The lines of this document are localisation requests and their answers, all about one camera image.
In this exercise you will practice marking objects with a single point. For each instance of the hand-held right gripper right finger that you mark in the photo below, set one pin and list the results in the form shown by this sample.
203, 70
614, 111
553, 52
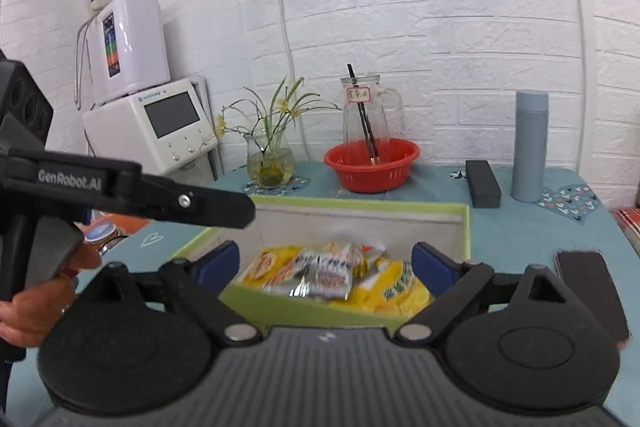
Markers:
430, 274

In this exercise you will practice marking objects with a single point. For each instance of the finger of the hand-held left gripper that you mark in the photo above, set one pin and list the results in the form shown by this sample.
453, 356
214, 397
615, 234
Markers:
210, 206

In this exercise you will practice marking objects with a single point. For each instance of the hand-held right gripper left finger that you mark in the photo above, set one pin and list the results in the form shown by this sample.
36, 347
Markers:
223, 264

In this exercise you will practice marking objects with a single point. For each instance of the green cardboard box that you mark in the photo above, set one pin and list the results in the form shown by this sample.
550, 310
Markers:
350, 222

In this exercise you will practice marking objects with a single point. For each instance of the pile of assorted snack packets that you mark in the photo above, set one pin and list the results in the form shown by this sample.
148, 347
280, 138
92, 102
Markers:
325, 277

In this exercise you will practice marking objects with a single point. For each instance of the person's left hand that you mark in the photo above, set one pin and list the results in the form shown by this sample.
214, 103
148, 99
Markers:
45, 307

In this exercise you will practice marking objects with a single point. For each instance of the jar with pale lid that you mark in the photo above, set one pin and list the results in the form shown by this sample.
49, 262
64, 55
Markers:
102, 232

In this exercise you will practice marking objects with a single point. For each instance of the glass vase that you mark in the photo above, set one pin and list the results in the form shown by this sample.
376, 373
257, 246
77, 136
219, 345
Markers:
270, 162

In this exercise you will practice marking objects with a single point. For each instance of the white appliance with screen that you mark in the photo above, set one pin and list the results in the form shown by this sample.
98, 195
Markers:
125, 127

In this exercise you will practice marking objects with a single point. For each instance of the heart-shaped patterned coaster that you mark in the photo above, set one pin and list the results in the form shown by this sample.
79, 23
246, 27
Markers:
297, 187
570, 204

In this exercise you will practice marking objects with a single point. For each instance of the black rectangular box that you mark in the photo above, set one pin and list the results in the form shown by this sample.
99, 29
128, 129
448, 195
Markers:
484, 184

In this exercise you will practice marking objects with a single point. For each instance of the red plastic basket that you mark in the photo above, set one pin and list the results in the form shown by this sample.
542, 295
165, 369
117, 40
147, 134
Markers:
372, 172

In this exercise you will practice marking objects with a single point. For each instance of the green flowering plant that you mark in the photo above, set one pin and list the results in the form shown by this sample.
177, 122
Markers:
280, 104

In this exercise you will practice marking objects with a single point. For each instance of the tall white water purifier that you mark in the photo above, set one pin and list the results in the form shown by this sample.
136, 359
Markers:
135, 47

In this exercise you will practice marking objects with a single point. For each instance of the grey-blue thermos bottle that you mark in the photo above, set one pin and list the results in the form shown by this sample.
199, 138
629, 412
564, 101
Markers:
530, 147

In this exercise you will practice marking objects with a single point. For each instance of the black phone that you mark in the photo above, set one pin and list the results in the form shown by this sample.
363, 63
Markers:
592, 292

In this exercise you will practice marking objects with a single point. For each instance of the glass pitcher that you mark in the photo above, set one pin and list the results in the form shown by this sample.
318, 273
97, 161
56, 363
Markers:
380, 117

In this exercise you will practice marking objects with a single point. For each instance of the black straw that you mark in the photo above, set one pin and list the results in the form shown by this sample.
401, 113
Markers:
361, 107

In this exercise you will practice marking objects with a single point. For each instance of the red striped cloth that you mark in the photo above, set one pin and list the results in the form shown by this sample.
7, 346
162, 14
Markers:
629, 227

